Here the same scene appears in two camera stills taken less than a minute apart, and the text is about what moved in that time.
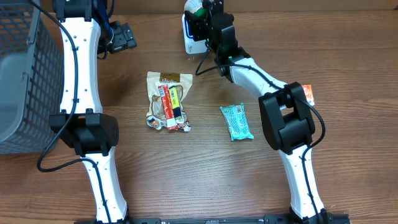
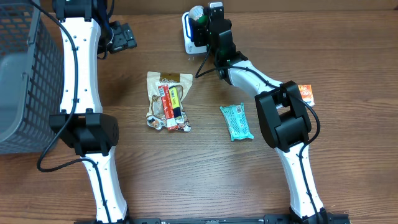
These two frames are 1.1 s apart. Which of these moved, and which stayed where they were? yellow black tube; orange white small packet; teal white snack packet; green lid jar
Moved: green lid jar
Stayed: teal white snack packet; yellow black tube; orange white small packet
